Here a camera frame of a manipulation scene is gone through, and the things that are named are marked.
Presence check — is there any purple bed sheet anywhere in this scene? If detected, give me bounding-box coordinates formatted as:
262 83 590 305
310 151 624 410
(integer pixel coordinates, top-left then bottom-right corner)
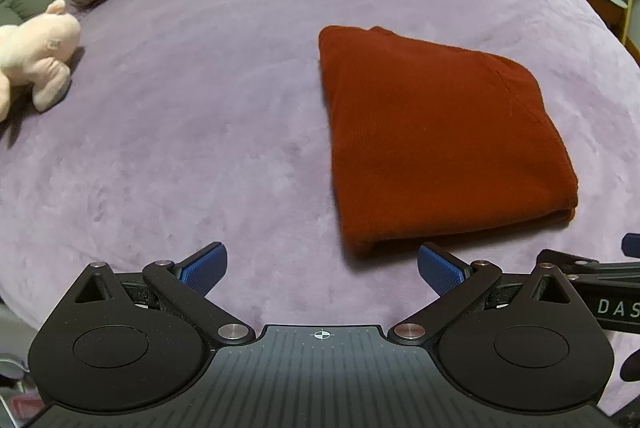
0 0 640 414

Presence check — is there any red knit cardigan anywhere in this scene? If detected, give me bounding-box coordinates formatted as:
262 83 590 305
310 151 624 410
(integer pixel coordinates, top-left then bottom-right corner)
319 26 578 254

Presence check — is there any pink plush pig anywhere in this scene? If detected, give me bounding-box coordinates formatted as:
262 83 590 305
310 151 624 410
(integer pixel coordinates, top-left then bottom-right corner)
1 0 81 120

